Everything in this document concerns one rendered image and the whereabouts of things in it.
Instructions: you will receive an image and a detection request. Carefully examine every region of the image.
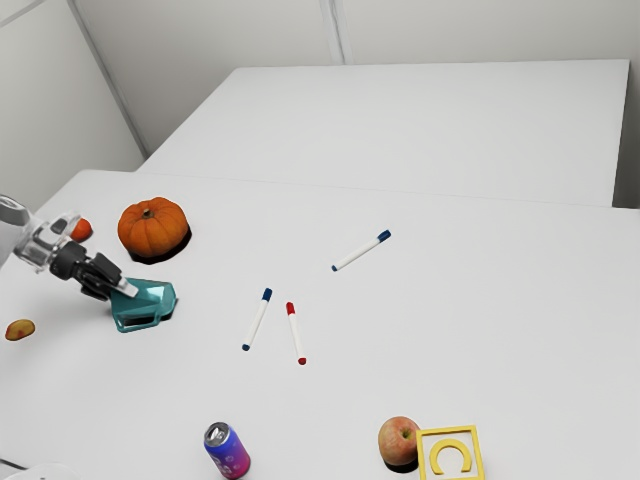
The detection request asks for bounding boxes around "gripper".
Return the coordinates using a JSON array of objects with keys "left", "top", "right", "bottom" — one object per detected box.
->
[{"left": 49, "top": 241, "right": 140, "bottom": 303}]

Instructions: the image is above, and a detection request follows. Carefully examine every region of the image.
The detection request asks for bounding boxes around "teal faceted mug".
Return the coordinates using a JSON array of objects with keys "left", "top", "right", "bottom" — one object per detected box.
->
[{"left": 110, "top": 276, "right": 180, "bottom": 334}]

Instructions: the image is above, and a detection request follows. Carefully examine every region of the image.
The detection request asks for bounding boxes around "small orange fruit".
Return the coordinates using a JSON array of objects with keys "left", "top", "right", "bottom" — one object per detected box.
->
[{"left": 69, "top": 218, "right": 94, "bottom": 244}]

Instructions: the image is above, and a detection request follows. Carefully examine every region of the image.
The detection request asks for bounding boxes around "orange pumpkin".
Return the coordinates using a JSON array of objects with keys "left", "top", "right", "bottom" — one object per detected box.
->
[{"left": 117, "top": 196, "right": 190, "bottom": 259}]

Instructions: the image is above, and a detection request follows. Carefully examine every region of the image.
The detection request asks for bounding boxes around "yellow red fruit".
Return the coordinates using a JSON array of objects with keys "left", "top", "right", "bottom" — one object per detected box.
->
[{"left": 4, "top": 318, "right": 36, "bottom": 343}]

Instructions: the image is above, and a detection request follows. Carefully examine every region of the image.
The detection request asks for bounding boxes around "white marker blue cap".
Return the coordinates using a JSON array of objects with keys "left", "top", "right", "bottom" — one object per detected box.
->
[
  {"left": 241, "top": 287, "right": 274, "bottom": 352},
  {"left": 330, "top": 229, "right": 393, "bottom": 273}
]

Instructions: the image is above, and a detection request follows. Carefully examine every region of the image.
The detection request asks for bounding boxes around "white marker red cap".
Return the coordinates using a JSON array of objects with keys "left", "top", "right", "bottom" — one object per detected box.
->
[{"left": 285, "top": 301, "right": 308, "bottom": 366}]

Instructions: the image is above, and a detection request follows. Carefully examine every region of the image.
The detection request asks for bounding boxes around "purple blue drink can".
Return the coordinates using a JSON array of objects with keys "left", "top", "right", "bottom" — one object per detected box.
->
[{"left": 203, "top": 422, "right": 252, "bottom": 480}]

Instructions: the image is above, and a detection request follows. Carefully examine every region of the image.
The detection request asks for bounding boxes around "red yellow apple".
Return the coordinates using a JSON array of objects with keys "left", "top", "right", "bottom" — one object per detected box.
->
[{"left": 377, "top": 415, "right": 423, "bottom": 467}]

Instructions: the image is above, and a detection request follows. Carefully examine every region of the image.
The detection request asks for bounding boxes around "yellow letter block frame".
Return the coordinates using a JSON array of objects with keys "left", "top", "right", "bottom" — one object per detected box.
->
[{"left": 415, "top": 424, "right": 486, "bottom": 480}]

